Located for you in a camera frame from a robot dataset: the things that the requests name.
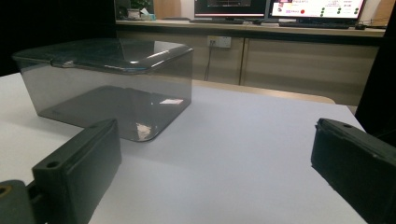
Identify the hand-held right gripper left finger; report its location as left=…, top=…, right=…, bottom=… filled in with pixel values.
left=32, top=119, right=122, bottom=224

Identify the bright screen computer monitor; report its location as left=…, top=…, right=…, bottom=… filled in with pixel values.
left=268, top=0, right=366, bottom=21

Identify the beige wooden cabinet counter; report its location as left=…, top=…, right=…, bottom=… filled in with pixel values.
left=115, top=19, right=388, bottom=107

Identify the transparent grey box lid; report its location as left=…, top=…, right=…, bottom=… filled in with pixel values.
left=11, top=37, right=194, bottom=76

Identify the black keyboard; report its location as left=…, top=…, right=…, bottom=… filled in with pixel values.
left=189, top=18, right=246, bottom=25
left=277, top=21, right=352, bottom=30

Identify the black power cable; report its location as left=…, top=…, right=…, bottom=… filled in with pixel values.
left=204, top=43, right=216, bottom=82

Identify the black curtain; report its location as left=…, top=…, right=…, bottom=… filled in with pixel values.
left=354, top=0, right=396, bottom=147

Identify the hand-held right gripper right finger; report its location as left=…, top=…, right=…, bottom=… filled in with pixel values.
left=310, top=117, right=396, bottom=224

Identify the dark screen computer monitor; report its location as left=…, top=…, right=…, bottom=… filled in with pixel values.
left=192, top=0, right=269, bottom=20

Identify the transparent grey storage box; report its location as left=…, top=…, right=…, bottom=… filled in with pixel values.
left=13, top=46, right=194, bottom=143

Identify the white wall socket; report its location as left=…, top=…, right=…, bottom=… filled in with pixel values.
left=206, top=35, right=233, bottom=49

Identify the white table cover sheet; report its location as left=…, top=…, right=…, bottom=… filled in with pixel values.
left=0, top=72, right=368, bottom=224

